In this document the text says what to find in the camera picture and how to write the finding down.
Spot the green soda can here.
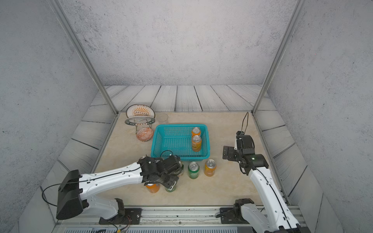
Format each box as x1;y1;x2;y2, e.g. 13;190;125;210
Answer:
188;162;200;179
165;184;177;192

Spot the orange soda can front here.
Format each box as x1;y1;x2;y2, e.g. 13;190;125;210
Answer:
145;183;160;193

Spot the orange soda can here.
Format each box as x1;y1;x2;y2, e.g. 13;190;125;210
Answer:
145;183;160;193
191;127;201;137
191;135;202;152
204;159;216;177

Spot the green gold beer can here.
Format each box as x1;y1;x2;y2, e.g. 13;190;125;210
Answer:
177;161;184;177

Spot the teal plastic basket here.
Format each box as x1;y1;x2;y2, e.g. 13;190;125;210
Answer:
151;124;210;161

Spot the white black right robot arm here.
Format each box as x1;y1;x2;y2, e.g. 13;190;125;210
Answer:
216;131;310;233

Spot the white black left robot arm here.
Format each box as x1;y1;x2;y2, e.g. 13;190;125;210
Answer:
55;155;182;225

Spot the orange patterned bowl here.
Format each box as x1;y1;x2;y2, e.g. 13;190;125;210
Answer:
136;127;154;142

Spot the clear drinking glass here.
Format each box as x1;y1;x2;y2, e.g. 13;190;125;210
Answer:
156;113;169;125

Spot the green rimmed flat plate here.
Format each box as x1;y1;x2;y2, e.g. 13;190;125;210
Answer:
125;116;155;126

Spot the upright plate with sunburst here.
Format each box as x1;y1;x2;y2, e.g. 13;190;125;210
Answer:
126;104;155;118

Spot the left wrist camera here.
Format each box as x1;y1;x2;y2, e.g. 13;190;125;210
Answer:
162;155;181;175

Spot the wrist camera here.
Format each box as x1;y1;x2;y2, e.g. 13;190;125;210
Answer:
235;131;244;150
162;155;181;175

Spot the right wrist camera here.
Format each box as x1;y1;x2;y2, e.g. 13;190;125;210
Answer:
235;131;244;150

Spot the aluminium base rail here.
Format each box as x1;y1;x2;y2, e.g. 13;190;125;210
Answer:
53;206;253;233

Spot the metal wire plate rack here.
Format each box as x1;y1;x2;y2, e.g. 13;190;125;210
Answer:
135;122;152;133

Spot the right aluminium frame post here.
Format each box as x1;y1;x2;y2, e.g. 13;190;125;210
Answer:
252;0;306;116

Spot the aluminium frame post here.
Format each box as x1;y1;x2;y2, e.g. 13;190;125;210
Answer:
252;0;306;116
48;0;119;116

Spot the left aluminium frame post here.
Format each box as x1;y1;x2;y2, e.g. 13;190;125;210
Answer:
48;0;119;116

